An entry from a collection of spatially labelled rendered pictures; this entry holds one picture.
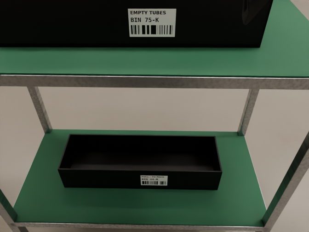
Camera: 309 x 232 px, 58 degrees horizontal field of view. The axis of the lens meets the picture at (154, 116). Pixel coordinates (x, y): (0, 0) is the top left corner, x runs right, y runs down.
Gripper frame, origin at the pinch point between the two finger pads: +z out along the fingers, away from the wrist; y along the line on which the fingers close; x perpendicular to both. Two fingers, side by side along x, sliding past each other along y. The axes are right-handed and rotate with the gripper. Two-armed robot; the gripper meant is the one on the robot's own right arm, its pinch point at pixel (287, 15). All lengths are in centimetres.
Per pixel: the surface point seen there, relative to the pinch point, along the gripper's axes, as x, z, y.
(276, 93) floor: -66, 157, -75
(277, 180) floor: 1, 124, -51
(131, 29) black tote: -15.5, 21.9, 20.0
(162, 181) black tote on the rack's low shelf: 8, 76, 12
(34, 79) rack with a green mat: -4.0, 22.3, 38.7
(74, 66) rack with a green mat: -7.2, 22.5, 31.3
